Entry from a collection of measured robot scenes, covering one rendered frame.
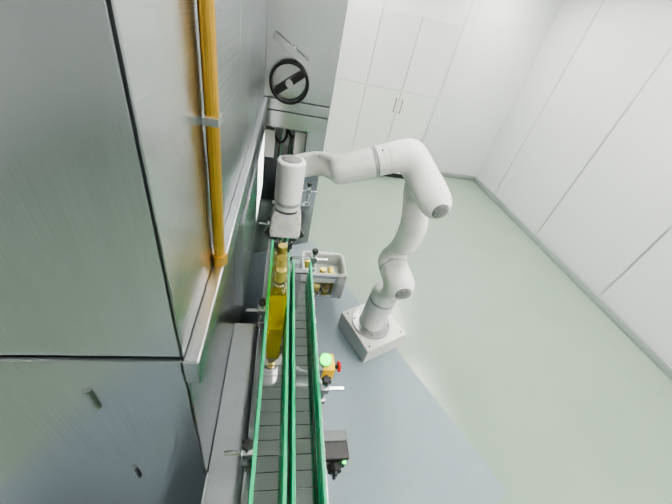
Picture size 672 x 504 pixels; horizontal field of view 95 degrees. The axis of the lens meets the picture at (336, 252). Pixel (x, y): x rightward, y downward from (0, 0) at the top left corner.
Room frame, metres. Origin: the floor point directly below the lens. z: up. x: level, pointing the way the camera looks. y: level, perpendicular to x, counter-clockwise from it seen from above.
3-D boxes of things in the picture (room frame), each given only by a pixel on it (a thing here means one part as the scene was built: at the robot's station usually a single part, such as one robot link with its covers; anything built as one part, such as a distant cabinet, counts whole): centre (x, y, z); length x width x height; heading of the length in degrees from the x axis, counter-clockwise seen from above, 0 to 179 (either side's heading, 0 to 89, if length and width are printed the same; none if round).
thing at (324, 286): (1.19, 0.07, 0.92); 0.27 x 0.17 x 0.15; 105
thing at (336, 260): (1.20, 0.05, 0.97); 0.22 x 0.17 x 0.09; 105
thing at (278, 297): (0.73, 0.16, 1.16); 0.06 x 0.06 x 0.21; 14
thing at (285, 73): (1.81, 0.46, 1.66); 0.21 x 0.05 x 0.21; 105
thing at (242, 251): (1.13, 0.40, 1.32); 0.90 x 0.03 x 0.34; 15
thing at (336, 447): (0.39, -0.13, 0.96); 0.08 x 0.08 x 0.08; 15
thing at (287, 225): (0.84, 0.19, 1.45); 0.10 x 0.07 x 0.11; 104
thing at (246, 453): (0.28, 0.12, 1.11); 0.07 x 0.04 x 0.13; 105
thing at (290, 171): (0.85, 0.19, 1.59); 0.09 x 0.08 x 0.13; 15
